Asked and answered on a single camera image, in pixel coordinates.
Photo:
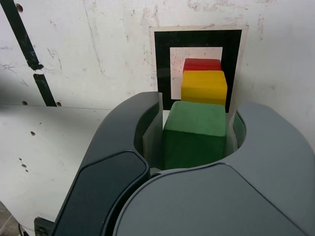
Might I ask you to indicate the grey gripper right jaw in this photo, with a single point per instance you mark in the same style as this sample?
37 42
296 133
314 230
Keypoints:
221 196

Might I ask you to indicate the yellow wooden cube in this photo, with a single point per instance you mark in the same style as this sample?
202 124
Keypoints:
201 86

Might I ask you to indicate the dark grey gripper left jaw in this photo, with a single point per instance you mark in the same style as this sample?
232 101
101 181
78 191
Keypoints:
108 152

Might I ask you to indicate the red wooden cube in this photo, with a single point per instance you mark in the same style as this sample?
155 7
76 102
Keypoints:
201 64

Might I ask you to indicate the green wooden cube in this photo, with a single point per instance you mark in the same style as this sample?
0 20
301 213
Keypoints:
194 127

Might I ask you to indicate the black tape strip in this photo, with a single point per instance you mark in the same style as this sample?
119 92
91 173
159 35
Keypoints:
17 27

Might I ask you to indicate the black tape square outline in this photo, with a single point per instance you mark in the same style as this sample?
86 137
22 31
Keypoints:
162 61

